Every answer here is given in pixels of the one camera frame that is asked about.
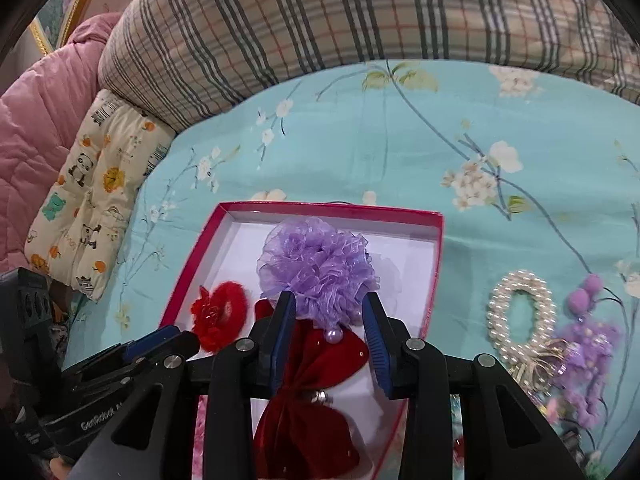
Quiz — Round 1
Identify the plaid pillow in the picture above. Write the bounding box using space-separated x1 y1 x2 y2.
97 0 640 133

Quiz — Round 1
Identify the cartoon print pillow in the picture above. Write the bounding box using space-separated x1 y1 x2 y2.
24 89 176 303

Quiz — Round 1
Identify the blue floral bedsheet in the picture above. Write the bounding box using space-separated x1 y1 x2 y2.
62 57 640 480

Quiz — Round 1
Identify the red fuzzy flower scrunchie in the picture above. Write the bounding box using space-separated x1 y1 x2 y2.
189 281 251 353

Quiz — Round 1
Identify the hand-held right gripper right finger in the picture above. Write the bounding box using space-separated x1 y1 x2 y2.
362 291 586 480

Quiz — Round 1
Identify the pearl scrunchie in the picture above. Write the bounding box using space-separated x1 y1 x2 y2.
486 270 566 368

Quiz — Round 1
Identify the crystal bead bracelet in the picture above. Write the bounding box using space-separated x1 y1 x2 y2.
510 342 571 396

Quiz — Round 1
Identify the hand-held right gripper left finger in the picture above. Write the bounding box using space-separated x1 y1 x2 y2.
70 291 297 480

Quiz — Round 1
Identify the purple plush hair tie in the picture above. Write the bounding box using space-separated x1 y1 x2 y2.
552 274 623 428

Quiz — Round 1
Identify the red shallow box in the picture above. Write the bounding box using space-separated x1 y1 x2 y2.
159 201 445 480

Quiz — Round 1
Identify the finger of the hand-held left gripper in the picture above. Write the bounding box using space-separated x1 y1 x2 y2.
60 326 201 386
65 362 161 413

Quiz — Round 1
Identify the purple organza hair flower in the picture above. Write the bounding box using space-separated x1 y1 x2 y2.
256 216 396 333

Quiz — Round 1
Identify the gold framed headboard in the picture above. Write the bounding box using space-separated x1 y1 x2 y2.
30 0 118 56

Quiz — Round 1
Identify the red velvet bow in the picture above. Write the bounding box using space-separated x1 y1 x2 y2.
252 300 368 480

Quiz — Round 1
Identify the pink quilt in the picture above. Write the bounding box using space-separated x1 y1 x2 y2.
0 12 123 273

